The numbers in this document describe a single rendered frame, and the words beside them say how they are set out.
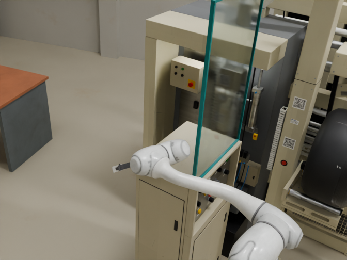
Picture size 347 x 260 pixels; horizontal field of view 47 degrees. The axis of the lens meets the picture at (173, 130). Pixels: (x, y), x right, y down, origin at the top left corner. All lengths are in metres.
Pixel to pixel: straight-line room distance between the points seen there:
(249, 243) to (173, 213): 0.92
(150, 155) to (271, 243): 0.57
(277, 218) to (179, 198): 0.78
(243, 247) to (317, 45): 1.34
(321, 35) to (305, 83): 0.30
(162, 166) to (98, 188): 2.44
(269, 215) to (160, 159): 0.47
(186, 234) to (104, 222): 1.46
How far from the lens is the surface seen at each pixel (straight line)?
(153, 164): 1.60
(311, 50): 2.40
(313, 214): 2.80
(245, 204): 1.60
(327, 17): 2.34
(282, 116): 2.61
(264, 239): 1.45
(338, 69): 2.68
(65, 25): 7.23
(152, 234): 2.52
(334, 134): 2.45
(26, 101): 4.24
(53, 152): 4.55
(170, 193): 2.21
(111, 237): 3.55
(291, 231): 1.55
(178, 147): 1.70
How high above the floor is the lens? 2.61
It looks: 32 degrees down
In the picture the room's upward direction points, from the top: 4 degrees clockwise
